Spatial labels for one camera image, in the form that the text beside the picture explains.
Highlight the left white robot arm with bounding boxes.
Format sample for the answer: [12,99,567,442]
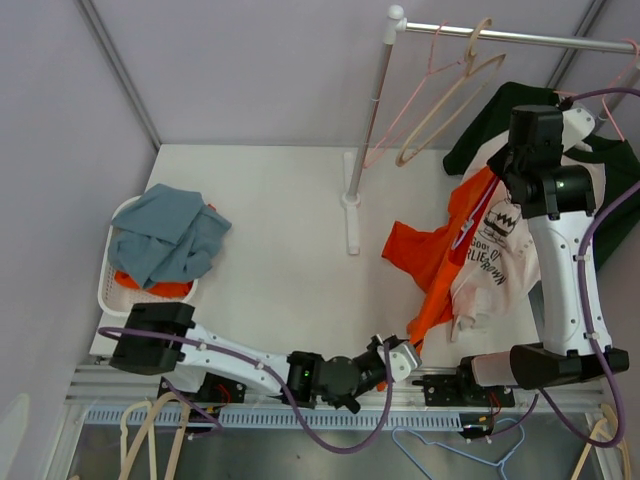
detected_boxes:
[98,302,420,414]

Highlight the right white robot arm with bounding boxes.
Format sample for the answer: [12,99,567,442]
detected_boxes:
[455,105,629,405]

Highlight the blue wire hanger on floor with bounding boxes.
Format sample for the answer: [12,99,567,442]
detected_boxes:
[391,418,526,480]

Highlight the wooden hangers bottom left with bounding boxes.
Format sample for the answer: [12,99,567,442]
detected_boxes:
[118,392,191,480]

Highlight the metal clothes rack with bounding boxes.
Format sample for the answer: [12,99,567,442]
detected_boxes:
[341,1,635,256]

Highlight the wooden hanger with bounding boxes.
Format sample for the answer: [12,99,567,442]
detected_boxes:
[395,17,507,167]
[569,403,631,480]

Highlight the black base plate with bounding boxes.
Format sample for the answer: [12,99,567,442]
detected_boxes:
[411,374,515,408]
[156,370,246,404]

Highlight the blue wire hanger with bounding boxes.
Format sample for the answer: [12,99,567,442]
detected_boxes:
[391,418,526,480]
[451,178,499,250]

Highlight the pink wire hanger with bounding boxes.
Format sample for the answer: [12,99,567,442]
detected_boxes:
[363,21,464,169]

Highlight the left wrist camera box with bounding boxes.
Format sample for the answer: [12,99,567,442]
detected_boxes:
[381,336,422,383]

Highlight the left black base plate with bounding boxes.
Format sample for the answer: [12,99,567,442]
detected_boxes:
[156,370,246,404]

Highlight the green and pink shirt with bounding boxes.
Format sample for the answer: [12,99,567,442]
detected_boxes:
[443,82,639,341]

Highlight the orange t shirt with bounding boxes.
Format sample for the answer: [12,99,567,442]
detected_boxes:
[113,202,219,299]
[381,167,500,352]

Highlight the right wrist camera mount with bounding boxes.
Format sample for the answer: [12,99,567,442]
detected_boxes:
[562,105,595,152]

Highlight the blue grey t shirt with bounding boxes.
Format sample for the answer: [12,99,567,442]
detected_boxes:
[109,182,233,290]

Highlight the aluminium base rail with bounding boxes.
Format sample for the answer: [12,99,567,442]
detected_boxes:
[64,349,606,431]

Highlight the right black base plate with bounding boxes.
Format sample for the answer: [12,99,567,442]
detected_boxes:
[411,374,515,408]

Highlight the white plastic laundry basket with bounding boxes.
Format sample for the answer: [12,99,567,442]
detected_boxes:
[97,225,199,318]

